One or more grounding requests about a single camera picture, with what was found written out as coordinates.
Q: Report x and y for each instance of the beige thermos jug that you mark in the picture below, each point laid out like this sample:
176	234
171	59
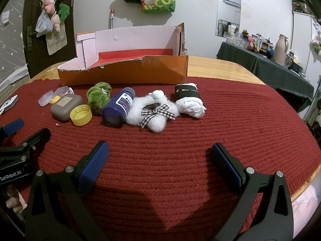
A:
280	50

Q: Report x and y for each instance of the green frog plush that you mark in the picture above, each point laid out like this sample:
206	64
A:
64	11

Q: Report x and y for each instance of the camouflage bag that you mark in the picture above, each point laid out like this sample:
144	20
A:
302	5

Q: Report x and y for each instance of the orange white cardboard box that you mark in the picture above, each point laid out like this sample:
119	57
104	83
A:
125	70

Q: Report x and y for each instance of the person's left hand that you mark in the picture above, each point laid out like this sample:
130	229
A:
12	200

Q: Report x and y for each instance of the grey rounded case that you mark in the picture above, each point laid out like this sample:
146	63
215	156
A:
65	105

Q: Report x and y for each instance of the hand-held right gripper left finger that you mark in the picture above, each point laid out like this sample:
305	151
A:
94	165

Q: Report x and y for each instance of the hanging fabric organizer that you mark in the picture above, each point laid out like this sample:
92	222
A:
56	42

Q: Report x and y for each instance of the pink plush toy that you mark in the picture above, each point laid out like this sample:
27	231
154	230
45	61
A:
49	5
55	21

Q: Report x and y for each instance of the white plush toy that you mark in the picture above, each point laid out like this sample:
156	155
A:
316	41

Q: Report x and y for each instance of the pink cloth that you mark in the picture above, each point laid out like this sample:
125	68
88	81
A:
303	205

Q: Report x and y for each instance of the clear round container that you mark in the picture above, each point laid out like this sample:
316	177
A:
62	90

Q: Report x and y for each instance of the white refrigerator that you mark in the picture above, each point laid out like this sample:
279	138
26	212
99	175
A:
303	42

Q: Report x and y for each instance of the green plush ball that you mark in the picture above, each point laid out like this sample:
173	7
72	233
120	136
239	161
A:
104	87
94	100

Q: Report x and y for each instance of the cluster of clear glasses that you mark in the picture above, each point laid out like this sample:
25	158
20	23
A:
237	42

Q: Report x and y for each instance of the clear plastic bag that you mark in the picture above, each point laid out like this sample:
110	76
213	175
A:
44	25

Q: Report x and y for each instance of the black and white cloth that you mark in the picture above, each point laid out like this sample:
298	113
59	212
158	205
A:
188	100

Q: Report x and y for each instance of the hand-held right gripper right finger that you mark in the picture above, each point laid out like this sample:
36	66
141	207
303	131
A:
225	163

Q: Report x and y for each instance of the metal pole red tip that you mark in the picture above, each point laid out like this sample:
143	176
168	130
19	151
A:
111	20

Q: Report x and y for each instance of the dark green covered table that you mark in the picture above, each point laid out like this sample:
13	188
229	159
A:
270	75

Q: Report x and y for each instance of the white fluffy toy checkered bow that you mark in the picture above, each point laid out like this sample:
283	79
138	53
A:
139	118

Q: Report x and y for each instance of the yellow bottle cap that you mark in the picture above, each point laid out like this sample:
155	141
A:
81	116

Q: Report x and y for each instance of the pink plush doll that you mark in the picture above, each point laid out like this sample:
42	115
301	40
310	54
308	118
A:
253	44

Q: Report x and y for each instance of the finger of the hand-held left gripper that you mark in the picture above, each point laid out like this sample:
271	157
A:
12	126
35	138

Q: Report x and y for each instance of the white handheld device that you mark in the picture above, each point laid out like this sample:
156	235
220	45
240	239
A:
8	104

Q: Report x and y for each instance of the small paper scrap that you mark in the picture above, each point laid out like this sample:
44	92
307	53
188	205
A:
51	69

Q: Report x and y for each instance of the dark door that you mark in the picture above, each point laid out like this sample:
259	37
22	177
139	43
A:
32	10

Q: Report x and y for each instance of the red knitted blanket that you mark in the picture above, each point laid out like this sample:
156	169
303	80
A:
175	143

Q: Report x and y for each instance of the wall mirror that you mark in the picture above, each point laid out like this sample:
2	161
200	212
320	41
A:
228	12

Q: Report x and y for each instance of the navy blue bottle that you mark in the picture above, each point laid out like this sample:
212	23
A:
117	108

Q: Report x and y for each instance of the small clear square box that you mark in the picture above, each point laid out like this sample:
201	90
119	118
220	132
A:
45	98

